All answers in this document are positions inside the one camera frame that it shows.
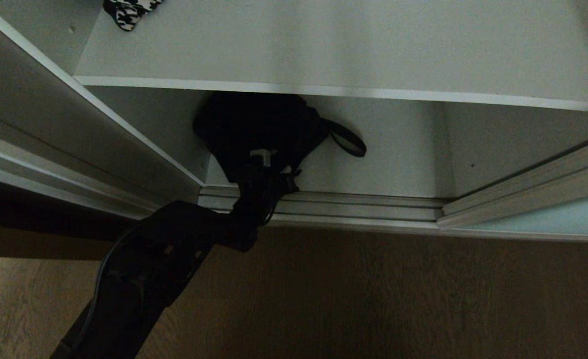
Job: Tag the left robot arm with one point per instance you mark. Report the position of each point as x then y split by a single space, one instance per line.
144 269

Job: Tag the white wardrobe shelf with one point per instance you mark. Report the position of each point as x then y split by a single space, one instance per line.
334 50

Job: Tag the white sliding wardrobe door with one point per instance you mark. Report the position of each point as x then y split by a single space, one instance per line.
74 124

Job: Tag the black and white patterned cloth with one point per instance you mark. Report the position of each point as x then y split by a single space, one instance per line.
129 10

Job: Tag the wardrobe floor track rail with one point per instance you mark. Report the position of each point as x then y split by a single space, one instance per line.
344 207

